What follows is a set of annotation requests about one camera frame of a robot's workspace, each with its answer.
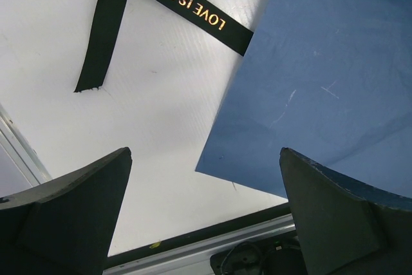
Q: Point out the front aluminium frame rail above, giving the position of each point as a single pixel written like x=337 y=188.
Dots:
x=195 y=258

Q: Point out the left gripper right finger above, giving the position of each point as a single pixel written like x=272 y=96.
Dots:
x=345 y=226

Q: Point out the left aluminium frame post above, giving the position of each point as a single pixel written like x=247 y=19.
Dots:
x=21 y=153

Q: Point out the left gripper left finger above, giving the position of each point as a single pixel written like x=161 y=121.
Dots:
x=66 y=225

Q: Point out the blue wrapping paper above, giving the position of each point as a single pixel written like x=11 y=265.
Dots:
x=330 y=79

